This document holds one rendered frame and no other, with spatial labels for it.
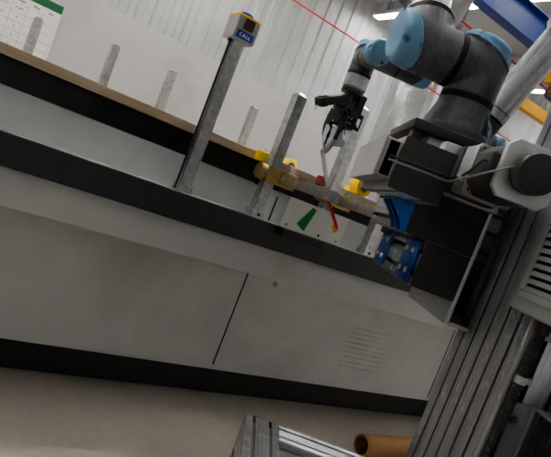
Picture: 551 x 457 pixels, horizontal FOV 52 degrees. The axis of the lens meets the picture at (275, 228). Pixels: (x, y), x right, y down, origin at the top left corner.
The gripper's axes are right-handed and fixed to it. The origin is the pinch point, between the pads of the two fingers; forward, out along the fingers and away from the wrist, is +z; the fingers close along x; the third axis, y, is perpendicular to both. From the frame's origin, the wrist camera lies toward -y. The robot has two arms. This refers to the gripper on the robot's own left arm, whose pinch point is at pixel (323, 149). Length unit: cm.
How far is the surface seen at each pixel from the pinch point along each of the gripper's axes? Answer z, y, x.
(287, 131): -0.9, -11.0, 6.0
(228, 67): -9.9, -36.7, 6.0
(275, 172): 12.4, -10.4, 5.3
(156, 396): 98, -12, 22
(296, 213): 21.9, 3.0, 5.3
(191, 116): -43, 252, 712
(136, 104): 9, -52, 24
